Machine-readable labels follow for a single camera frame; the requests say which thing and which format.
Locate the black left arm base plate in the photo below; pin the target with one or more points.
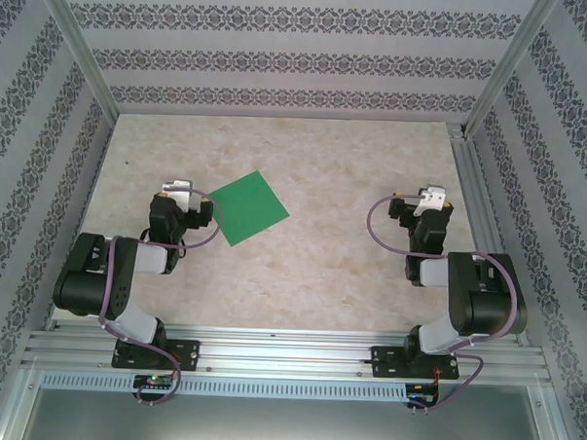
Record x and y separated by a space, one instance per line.
190 349

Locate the small circuit board green light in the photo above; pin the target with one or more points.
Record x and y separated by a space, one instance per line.
155 380

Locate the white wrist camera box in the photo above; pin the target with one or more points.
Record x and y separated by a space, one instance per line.
180 190
433 198

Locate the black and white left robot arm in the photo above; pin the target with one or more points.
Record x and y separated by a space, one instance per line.
91 279

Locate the grey sheet metal panel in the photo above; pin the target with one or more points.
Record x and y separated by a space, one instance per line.
284 429

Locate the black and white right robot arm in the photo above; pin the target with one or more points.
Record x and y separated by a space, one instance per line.
484 311

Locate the aluminium side rail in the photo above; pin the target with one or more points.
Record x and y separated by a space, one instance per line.
473 179

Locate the green paper sheet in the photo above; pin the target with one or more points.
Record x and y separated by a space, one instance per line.
247 208

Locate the aluminium frame post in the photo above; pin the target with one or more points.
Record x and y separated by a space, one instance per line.
509 68
81 50

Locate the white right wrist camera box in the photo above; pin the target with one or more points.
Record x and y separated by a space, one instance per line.
433 198

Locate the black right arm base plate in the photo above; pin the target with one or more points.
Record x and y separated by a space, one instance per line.
382 355

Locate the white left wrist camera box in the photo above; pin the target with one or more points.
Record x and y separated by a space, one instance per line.
180 190

